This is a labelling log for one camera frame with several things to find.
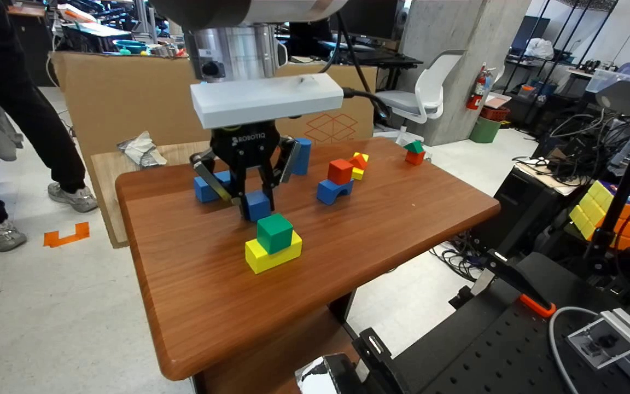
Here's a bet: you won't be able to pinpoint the aluminium bracket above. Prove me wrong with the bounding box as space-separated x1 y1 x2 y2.
570 309 630 376

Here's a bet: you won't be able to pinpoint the small blue cube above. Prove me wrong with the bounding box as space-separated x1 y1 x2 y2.
246 192 271 220

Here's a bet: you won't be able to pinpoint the blue cylinder block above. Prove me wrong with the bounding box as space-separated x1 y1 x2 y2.
292 138 312 174

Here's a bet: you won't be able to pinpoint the grey office chair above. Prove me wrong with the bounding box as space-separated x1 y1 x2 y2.
376 52 461 125

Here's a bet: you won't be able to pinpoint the orange cube on arch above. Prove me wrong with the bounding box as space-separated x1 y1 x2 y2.
328 160 352 184

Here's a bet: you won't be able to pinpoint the orange cube on yellow bar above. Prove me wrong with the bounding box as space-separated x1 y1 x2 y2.
351 151 367 171

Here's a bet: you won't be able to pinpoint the long yellow flat block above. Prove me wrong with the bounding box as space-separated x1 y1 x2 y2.
352 165 366 182

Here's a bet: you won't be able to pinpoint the green cube on yellow block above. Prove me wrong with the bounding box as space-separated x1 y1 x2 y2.
256 211 294 253

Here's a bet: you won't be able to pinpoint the black perforated breadboard table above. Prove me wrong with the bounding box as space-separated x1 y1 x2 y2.
391 253 630 394

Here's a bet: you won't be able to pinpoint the orange cube at table edge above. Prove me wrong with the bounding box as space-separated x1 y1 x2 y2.
405 151 425 165

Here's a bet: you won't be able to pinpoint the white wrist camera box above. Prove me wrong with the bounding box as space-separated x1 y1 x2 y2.
190 71 343 128

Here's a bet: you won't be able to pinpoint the orange black clamp rear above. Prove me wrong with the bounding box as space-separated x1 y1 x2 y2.
449 257 559 319

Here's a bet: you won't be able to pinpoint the grey coiled cable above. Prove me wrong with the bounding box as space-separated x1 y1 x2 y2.
548 304 606 394

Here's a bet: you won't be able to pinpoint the orange floor marker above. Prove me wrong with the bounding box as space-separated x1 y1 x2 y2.
42 220 89 246

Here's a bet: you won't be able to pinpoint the blue arch block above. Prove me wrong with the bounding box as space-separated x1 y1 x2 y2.
317 180 352 206

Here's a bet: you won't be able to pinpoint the red fire extinguisher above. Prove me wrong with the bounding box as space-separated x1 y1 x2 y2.
466 65 493 109

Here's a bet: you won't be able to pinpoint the green bin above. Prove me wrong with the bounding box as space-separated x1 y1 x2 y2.
470 118 500 145

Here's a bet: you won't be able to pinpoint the green cube on orange cube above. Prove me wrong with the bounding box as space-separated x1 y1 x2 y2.
405 140 425 153

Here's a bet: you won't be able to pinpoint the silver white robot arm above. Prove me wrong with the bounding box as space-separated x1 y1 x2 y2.
156 0 345 208

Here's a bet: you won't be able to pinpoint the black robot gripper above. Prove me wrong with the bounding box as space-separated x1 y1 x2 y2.
190 122 299 203

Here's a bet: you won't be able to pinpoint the large cardboard box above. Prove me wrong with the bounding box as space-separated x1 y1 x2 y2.
51 49 380 171

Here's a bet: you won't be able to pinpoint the flat blue block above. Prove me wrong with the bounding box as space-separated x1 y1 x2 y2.
192 171 230 203

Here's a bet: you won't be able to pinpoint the yellow block under green cube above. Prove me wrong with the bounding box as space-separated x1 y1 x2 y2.
246 234 303 273

